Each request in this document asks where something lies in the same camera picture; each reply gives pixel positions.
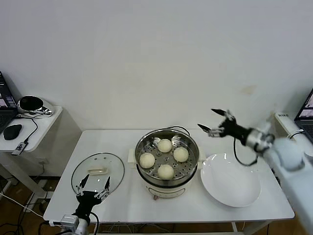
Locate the white floor cable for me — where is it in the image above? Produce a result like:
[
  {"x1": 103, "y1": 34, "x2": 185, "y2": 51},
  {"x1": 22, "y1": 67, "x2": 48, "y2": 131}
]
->
[{"x1": 0, "y1": 192, "x2": 44, "y2": 217}]

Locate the round glass pot lid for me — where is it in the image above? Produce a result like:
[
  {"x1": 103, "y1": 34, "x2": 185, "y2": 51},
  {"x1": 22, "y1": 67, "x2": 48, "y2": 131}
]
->
[{"x1": 70, "y1": 153, "x2": 125, "y2": 200}]

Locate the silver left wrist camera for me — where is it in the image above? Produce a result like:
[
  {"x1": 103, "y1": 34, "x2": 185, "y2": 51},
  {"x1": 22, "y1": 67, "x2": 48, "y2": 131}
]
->
[{"x1": 48, "y1": 214, "x2": 80, "y2": 230}]

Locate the white steamed baozi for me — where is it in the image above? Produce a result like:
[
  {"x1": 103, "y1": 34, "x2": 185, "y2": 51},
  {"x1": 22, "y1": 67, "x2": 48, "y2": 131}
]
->
[
  {"x1": 173, "y1": 147, "x2": 190, "y2": 163},
  {"x1": 157, "y1": 139, "x2": 173, "y2": 153},
  {"x1": 139, "y1": 153, "x2": 156, "y2": 169},
  {"x1": 157, "y1": 164, "x2": 175, "y2": 180}
]

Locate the chrome and black headset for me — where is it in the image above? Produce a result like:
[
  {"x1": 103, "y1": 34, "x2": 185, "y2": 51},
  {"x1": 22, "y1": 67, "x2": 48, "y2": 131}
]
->
[{"x1": 18, "y1": 95, "x2": 54, "y2": 119}]

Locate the white electric cooker base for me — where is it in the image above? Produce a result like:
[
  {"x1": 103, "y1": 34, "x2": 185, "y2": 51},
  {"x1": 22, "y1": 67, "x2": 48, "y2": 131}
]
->
[{"x1": 129, "y1": 160, "x2": 204, "y2": 202}]

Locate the black usb hub cable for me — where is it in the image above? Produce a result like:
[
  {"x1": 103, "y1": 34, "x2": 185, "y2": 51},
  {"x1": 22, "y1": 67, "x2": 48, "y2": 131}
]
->
[{"x1": 13, "y1": 114, "x2": 39, "y2": 144}]

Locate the white side table with label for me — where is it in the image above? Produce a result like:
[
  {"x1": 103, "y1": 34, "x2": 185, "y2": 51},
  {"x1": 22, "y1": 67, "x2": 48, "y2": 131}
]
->
[{"x1": 273, "y1": 111, "x2": 313, "y2": 160}]

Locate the black floor cable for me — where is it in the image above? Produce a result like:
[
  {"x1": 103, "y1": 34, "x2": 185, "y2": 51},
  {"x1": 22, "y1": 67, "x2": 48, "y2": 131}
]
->
[{"x1": 24, "y1": 180, "x2": 49, "y2": 213}]

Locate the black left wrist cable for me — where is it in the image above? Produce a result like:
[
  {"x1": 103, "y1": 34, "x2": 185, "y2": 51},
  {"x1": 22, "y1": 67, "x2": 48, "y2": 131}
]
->
[{"x1": 89, "y1": 212, "x2": 100, "y2": 235}]

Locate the steel steamer basket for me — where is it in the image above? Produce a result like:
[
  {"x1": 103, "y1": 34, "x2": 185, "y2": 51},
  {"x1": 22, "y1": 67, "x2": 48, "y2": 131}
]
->
[{"x1": 127, "y1": 128, "x2": 206, "y2": 183}]

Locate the black computer mouse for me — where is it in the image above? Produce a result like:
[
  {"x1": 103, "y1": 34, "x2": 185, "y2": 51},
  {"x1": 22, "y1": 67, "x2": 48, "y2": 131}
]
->
[{"x1": 2, "y1": 124, "x2": 22, "y2": 141}]

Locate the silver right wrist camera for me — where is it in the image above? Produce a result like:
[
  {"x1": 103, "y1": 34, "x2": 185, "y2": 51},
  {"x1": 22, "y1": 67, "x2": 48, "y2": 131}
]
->
[{"x1": 258, "y1": 133, "x2": 275, "y2": 152}]

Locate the black cooker power cord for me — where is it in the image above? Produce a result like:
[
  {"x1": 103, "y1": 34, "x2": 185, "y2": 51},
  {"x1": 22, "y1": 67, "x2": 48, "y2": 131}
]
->
[{"x1": 166, "y1": 125, "x2": 191, "y2": 137}]

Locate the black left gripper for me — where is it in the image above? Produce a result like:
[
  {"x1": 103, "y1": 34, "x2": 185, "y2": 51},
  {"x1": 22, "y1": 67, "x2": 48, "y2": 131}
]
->
[{"x1": 75, "y1": 174, "x2": 111, "y2": 217}]

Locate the black laptop with dark screen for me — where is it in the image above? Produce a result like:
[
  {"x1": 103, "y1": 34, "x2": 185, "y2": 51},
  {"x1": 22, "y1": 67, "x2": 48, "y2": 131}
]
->
[{"x1": 0, "y1": 71, "x2": 19, "y2": 134}]

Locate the small grey usb hub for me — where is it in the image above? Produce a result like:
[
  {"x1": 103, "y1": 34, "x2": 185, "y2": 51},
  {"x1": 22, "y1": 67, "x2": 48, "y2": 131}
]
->
[{"x1": 11, "y1": 141, "x2": 27, "y2": 157}]

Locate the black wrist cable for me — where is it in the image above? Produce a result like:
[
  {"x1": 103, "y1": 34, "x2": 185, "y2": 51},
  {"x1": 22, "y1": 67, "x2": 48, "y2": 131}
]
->
[
  {"x1": 233, "y1": 138, "x2": 259, "y2": 167},
  {"x1": 89, "y1": 212, "x2": 100, "y2": 235}
]

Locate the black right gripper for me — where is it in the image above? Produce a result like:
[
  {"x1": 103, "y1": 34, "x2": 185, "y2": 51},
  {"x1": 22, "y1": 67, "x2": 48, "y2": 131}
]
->
[{"x1": 197, "y1": 108, "x2": 250, "y2": 145}]

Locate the large white plate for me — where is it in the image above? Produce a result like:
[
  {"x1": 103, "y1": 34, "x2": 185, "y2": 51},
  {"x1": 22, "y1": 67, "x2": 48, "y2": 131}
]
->
[{"x1": 200, "y1": 153, "x2": 261, "y2": 208}]

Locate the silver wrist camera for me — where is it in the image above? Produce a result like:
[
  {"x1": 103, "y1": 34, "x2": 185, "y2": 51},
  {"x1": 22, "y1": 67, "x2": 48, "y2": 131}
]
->
[
  {"x1": 258, "y1": 133, "x2": 275, "y2": 152},
  {"x1": 48, "y1": 214, "x2": 80, "y2": 230}
]

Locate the white side table with headset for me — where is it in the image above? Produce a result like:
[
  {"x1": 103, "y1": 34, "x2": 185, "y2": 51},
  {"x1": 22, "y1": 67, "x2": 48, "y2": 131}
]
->
[{"x1": 0, "y1": 105, "x2": 63, "y2": 196}]

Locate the white laptop cable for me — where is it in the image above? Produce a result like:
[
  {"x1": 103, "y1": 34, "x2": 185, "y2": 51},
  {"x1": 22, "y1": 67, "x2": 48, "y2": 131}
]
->
[{"x1": 288, "y1": 129, "x2": 305, "y2": 141}]

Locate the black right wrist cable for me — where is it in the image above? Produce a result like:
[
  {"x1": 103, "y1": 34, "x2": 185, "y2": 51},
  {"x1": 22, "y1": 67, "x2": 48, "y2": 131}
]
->
[{"x1": 233, "y1": 138, "x2": 259, "y2": 167}]

